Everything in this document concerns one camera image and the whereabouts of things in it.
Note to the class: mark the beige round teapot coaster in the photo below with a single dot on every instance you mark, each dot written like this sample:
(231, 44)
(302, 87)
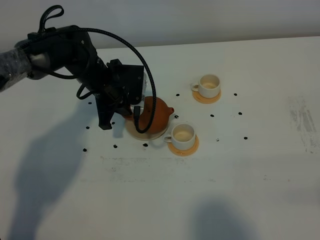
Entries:
(131, 129)

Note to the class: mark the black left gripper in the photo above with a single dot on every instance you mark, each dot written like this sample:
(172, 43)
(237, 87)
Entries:
(109, 95)

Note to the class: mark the far orange cup coaster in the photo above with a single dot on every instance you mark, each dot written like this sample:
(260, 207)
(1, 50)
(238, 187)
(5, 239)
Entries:
(199, 98)

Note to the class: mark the orange cup coaster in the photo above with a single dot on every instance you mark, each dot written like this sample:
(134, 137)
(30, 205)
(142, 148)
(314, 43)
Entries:
(184, 153)
(199, 98)

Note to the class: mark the brown clay teapot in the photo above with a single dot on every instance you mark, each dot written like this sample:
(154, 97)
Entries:
(161, 116)

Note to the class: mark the near orange cup coaster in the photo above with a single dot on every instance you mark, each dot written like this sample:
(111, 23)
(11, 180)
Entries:
(184, 153)

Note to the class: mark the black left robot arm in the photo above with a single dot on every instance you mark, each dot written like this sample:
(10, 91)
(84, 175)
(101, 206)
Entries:
(68, 53)

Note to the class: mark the far white teacup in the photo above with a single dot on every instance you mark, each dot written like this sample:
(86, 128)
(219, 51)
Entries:
(208, 86)

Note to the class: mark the white teacup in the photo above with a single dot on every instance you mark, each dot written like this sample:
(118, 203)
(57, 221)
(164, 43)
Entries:
(182, 136)
(208, 86)

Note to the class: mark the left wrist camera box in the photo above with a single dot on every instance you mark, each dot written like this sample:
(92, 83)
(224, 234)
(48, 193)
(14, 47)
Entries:
(133, 79)

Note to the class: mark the near white teacup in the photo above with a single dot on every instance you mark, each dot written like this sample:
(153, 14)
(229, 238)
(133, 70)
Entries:
(182, 136)

